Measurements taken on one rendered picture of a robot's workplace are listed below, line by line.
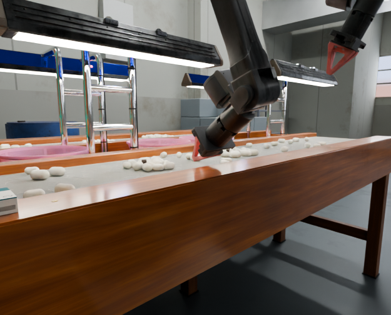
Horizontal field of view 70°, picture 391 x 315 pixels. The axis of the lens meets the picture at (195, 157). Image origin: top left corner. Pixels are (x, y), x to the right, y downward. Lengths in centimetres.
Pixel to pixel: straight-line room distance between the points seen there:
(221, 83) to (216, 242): 32
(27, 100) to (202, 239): 277
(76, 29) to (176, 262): 53
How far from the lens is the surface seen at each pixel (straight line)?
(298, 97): 701
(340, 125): 668
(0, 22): 68
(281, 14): 599
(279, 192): 74
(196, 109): 359
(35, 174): 70
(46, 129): 239
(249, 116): 59
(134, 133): 97
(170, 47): 84
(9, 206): 40
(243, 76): 54
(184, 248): 52
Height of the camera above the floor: 88
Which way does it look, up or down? 9 degrees down
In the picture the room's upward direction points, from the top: straight up
